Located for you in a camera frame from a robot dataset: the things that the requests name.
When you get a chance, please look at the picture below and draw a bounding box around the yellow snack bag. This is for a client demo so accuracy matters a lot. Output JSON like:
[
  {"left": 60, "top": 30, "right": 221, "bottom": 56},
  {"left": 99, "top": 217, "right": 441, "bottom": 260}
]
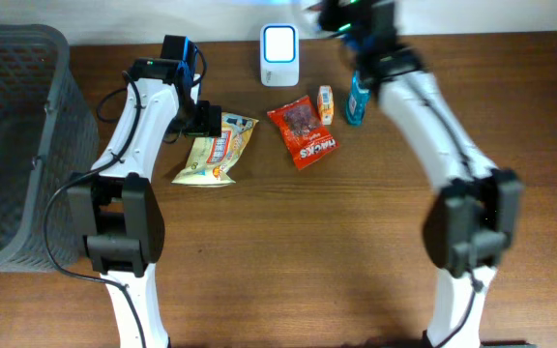
[{"left": 171, "top": 112, "right": 258, "bottom": 187}]

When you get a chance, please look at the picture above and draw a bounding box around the blue mouthwash bottle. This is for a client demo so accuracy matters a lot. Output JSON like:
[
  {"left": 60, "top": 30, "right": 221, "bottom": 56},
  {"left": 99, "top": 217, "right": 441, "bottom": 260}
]
[{"left": 345, "top": 71, "right": 370, "bottom": 126}]

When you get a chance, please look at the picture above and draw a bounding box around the small orange box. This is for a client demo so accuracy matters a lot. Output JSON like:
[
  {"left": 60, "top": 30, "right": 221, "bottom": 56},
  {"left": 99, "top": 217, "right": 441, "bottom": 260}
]
[{"left": 317, "top": 85, "right": 335, "bottom": 126}]

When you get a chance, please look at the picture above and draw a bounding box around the red candy bag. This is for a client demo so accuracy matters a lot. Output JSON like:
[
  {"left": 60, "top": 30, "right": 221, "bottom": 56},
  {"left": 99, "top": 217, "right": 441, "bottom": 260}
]
[{"left": 267, "top": 96, "right": 339, "bottom": 170}]

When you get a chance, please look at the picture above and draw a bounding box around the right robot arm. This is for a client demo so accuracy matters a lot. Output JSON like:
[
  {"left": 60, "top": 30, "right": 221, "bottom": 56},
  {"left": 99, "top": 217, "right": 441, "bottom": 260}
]
[{"left": 314, "top": 0, "right": 524, "bottom": 347}]

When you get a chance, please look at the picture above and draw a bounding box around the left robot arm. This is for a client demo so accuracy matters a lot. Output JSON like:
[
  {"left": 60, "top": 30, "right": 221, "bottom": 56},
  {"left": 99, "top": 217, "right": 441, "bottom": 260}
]
[{"left": 65, "top": 36, "right": 221, "bottom": 347}]

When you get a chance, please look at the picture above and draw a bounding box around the white barcode scanner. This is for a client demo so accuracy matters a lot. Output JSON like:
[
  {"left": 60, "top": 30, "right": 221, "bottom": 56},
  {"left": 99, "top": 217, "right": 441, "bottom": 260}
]
[{"left": 259, "top": 23, "right": 300, "bottom": 87}]

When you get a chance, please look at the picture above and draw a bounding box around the grey plastic mesh basket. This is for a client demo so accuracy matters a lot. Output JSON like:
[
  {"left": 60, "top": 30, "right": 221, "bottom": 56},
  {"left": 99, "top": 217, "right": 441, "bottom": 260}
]
[{"left": 0, "top": 24, "right": 100, "bottom": 273}]

